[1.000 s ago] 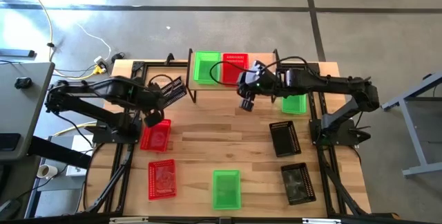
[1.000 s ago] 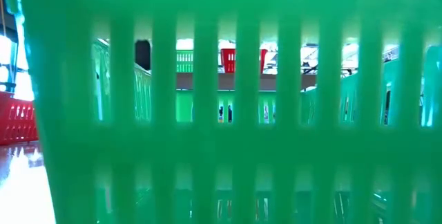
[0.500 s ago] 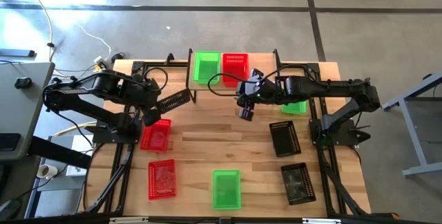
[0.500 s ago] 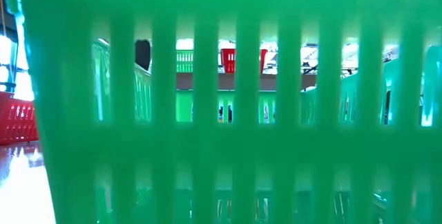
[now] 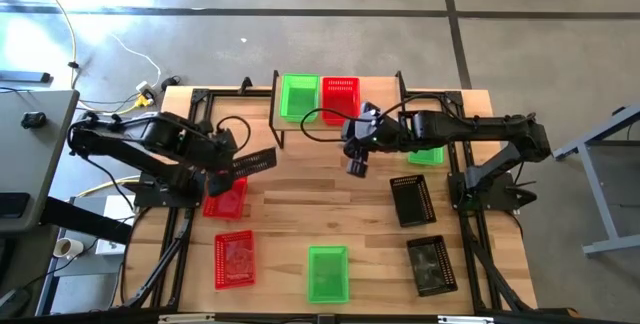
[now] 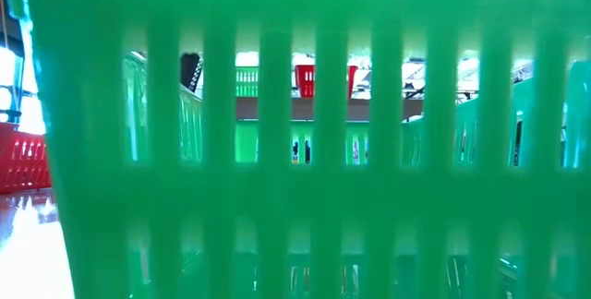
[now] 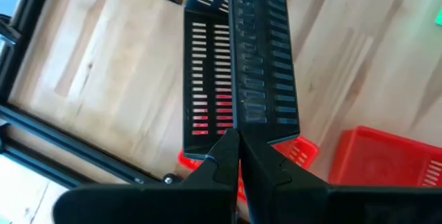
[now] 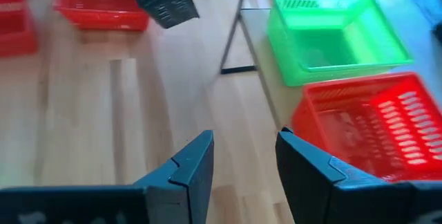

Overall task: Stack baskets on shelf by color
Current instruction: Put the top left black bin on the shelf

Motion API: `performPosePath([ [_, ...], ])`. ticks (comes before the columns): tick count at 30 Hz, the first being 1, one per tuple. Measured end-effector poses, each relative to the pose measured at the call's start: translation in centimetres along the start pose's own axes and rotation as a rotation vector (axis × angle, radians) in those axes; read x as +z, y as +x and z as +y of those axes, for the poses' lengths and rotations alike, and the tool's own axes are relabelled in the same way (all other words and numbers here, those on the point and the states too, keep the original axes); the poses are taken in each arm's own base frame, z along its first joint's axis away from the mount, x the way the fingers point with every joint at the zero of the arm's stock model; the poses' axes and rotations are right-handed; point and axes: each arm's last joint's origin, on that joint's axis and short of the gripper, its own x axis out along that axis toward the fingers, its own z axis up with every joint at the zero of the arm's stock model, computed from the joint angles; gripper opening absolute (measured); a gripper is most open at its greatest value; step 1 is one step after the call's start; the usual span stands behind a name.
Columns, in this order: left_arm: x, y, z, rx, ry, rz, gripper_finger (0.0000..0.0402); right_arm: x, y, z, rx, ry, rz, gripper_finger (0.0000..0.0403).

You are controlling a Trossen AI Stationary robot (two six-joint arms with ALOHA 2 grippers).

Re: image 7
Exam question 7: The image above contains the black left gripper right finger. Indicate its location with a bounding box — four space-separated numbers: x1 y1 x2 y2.
240 132 329 224

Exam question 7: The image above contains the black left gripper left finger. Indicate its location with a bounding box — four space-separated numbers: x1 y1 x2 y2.
179 129 240 191

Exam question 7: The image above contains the red plastic slotted basket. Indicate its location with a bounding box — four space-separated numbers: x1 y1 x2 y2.
177 92 319 204
327 125 442 187

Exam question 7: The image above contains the black plastic slotted basket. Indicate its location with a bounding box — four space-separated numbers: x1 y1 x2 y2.
182 0 300 161

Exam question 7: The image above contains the black aluminium rig frame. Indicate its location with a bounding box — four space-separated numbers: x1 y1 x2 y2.
0 0 180 189

